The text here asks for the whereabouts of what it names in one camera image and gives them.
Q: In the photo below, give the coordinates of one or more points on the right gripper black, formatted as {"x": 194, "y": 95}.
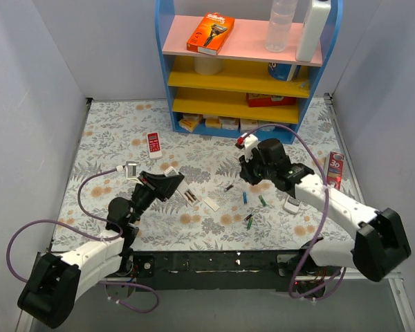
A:
{"x": 247, "y": 171}

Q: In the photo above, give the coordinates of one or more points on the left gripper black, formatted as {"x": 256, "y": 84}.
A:
{"x": 152, "y": 187}

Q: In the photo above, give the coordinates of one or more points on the white remote control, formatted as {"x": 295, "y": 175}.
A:
{"x": 183, "y": 189}

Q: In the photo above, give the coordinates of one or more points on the white battery cover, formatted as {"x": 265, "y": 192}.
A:
{"x": 211, "y": 204}

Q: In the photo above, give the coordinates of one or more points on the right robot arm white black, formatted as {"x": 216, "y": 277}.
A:
{"x": 378, "y": 242}

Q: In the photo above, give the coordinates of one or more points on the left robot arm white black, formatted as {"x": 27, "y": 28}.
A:
{"x": 57, "y": 281}

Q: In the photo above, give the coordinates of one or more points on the red white small remote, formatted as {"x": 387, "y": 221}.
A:
{"x": 154, "y": 147}

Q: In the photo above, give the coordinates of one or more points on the grey remote with buttons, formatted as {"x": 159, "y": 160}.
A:
{"x": 291, "y": 205}

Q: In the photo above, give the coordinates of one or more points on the black battery upper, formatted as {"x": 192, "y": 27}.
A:
{"x": 228, "y": 188}

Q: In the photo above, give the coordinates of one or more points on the green battery right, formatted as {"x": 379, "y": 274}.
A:
{"x": 262, "y": 200}

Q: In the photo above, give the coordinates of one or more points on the white red small box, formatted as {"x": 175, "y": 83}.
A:
{"x": 247, "y": 125}

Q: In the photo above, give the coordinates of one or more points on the teal white small box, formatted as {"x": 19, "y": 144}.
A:
{"x": 266, "y": 126}

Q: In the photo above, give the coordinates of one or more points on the floral table mat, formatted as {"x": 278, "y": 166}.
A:
{"x": 116, "y": 132}

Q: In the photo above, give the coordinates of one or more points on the white small box centre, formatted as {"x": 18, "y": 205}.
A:
{"x": 229, "y": 123}

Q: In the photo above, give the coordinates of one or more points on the yellow white small box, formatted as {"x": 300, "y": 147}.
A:
{"x": 213, "y": 123}

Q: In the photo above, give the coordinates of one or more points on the orange yellow small box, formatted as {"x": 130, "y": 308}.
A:
{"x": 189, "y": 124}

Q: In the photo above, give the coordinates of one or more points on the red box on shelf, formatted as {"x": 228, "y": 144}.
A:
{"x": 263, "y": 100}

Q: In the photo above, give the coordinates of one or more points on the red toothpaste box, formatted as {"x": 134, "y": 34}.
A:
{"x": 334, "y": 169}

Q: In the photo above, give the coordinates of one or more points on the blue shelf unit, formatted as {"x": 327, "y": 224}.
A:
{"x": 245, "y": 71}

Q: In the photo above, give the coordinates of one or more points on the black base bar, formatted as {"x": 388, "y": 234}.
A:
{"x": 209, "y": 269}

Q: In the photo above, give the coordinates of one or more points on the blue white round container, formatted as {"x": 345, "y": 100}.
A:
{"x": 283, "y": 72}

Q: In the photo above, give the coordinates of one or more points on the white paper roll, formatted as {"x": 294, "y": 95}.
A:
{"x": 207, "y": 66}

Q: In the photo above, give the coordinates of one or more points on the orange razor box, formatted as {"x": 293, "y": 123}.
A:
{"x": 211, "y": 34}

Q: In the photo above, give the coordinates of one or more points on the clear plastic bottle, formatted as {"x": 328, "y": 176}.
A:
{"x": 281, "y": 18}

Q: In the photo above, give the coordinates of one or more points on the white tall bottle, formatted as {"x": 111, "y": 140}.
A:
{"x": 316, "y": 15}

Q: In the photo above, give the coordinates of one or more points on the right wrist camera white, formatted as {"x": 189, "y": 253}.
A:
{"x": 247, "y": 142}

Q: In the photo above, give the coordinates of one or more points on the aluminium rail frame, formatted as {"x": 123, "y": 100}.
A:
{"x": 358, "y": 305}

